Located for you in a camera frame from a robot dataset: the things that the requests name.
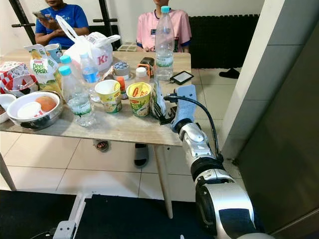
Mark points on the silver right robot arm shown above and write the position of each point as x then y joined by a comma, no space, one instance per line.
229,209

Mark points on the lidded yellow noodle cup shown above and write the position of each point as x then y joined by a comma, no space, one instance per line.
139,102

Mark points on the light wooden table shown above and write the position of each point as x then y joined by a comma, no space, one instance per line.
129,127

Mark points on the black tablet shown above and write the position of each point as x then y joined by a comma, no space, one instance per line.
181,77

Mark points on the small white-capped bottle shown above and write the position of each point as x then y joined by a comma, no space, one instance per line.
142,75

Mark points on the black white sandal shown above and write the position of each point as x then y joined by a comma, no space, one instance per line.
140,155

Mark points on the small orange bottle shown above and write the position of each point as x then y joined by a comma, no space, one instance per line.
121,84

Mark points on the black and orange device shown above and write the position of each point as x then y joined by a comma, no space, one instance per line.
146,61

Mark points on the open yellow noodle cup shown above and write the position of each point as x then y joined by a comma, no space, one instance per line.
109,99

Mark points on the tall clear water bottle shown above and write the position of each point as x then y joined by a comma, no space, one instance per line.
164,50

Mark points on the grey sandal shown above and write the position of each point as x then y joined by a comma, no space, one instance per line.
101,145

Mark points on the black slipper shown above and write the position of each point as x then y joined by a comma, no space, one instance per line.
229,73

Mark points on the blue-labelled clear water bottle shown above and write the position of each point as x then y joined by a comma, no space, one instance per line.
90,73

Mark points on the person in pink shirt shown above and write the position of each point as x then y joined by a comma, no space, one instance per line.
147,30

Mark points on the white plastic shopping bag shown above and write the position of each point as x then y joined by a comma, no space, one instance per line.
97,57

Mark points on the small blue-capped water bottle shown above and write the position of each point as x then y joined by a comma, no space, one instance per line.
65,59
78,102

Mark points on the dark blue carpet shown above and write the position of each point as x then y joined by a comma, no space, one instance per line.
129,219

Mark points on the orange fruit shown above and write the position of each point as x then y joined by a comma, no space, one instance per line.
47,103

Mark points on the white bowl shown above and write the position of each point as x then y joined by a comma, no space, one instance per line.
6,107

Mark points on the steel bowl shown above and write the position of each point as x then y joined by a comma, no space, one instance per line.
40,123

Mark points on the blue white mug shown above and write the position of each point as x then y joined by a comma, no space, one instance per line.
54,52

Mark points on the red white paper food box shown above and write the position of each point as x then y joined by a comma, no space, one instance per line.
12,72

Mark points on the green yellow juice carton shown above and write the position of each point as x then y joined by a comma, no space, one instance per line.
41,69

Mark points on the white lidded sauce cup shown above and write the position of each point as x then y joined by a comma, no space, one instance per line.
29,110

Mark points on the person in blue shirt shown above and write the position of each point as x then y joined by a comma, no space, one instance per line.
67,15

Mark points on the red bowl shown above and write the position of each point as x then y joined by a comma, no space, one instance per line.
25,84

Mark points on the dark smartphone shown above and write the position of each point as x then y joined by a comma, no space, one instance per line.
39,15

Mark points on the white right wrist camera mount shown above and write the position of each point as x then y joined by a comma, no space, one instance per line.
185,102

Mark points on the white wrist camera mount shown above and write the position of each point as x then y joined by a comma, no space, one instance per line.
65,230
185,102

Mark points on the black ribbed wall panel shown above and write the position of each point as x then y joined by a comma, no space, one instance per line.
224,40

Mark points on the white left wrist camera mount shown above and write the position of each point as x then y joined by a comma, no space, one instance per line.
65,230

